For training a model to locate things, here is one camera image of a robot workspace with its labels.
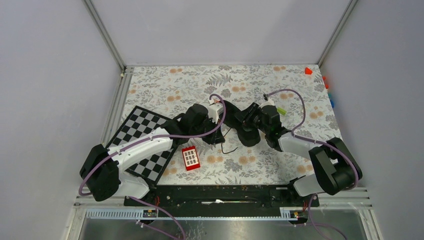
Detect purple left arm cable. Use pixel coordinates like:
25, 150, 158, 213
78, 93, 227, 197

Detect black sneaker shoe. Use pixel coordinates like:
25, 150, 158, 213
223, 100, 261, 147

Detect red toy calculator block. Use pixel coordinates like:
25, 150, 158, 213
181, 146, 201, 171

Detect black shoelace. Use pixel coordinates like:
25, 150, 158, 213
220, 127, 239, 155

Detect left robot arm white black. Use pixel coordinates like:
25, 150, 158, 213
79, 100, 227, 206

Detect grey slotted cable duct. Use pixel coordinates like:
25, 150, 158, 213
86, 207, 307, 222

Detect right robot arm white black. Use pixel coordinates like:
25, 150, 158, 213
227, 102, 363, 206

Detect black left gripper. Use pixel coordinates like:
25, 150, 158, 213
190, 116, 225, 146

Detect green rectangular block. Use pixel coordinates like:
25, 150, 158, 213
276, 107, 287, 116

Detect orange red toy piece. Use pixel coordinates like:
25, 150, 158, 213
322, 76, 329, 89

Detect black white chessboard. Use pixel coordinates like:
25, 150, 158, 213
106, 106, 176, 186

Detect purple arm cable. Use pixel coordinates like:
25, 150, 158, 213
263, 88, 361, 190
78, 93, 227, 197

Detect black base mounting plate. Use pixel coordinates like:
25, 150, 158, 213
142, 185, 320, 218

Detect floral patterned table mat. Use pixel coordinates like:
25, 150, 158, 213
121, 64, 341, 185

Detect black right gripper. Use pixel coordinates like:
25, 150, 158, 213
234, 102, 270, 135

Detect red triangular block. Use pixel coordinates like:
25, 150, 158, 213
304, 67, 313, 75

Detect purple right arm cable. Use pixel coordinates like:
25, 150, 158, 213
263, 88, 361, 190

